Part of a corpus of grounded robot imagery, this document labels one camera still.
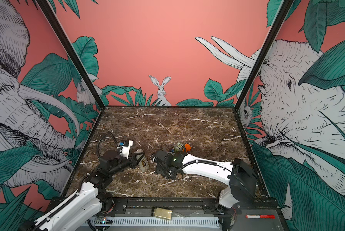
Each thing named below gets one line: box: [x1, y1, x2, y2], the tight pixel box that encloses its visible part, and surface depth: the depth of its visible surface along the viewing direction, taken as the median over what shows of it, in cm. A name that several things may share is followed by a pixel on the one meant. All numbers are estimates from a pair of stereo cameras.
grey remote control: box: [133, 148, 150, 173], surface depth 79 cm
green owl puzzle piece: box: [174, 142, 184, 152], surface depth 97 cm
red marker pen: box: [245, 214, 276, 219], surface depth 73 cm
